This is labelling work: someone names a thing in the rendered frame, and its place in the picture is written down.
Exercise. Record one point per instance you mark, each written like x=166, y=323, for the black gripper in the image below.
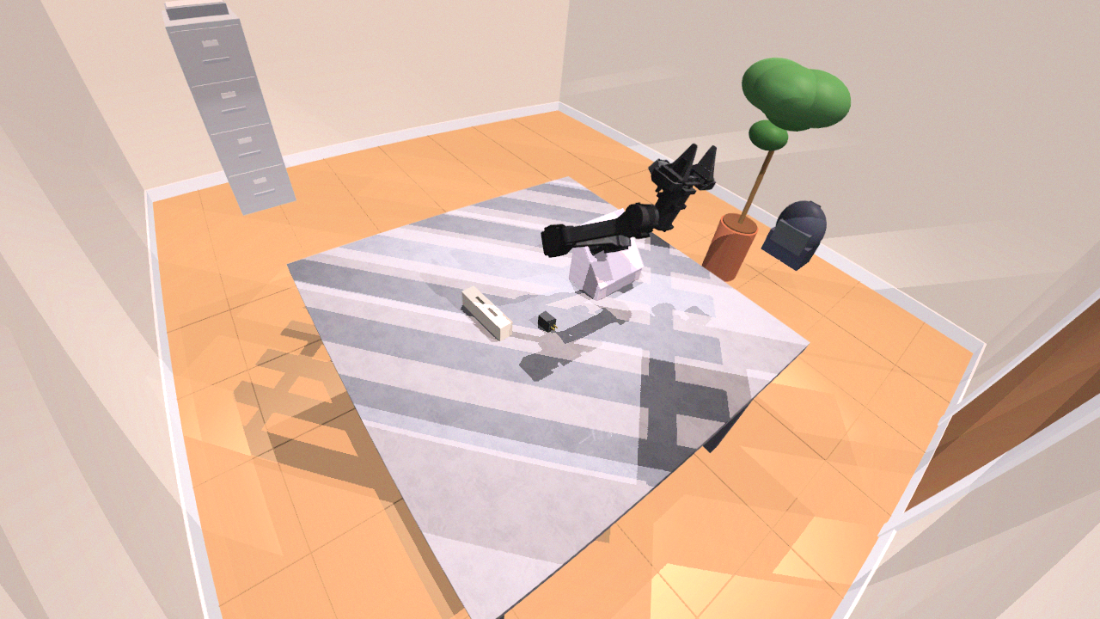
x=677, y=178

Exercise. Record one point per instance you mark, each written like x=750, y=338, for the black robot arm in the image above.
x=638, y=220

